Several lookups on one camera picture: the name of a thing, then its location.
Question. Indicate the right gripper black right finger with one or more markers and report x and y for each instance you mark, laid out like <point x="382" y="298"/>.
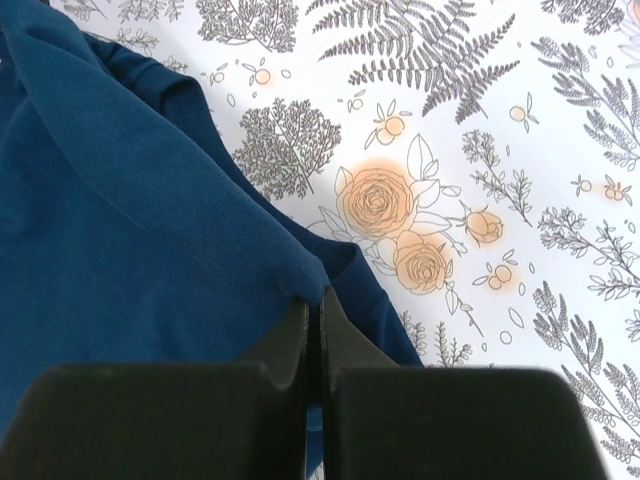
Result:
<point x="382" y="420"/>

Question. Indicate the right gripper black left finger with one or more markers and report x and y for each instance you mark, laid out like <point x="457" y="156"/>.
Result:
<point x="240" y="420"/>

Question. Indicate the blue printed t shirt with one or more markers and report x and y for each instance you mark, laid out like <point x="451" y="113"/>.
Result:
<point x="127" y="232"/>

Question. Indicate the floral patterned table mat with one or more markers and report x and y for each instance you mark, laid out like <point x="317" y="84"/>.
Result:
<point x="483" y="154"/>

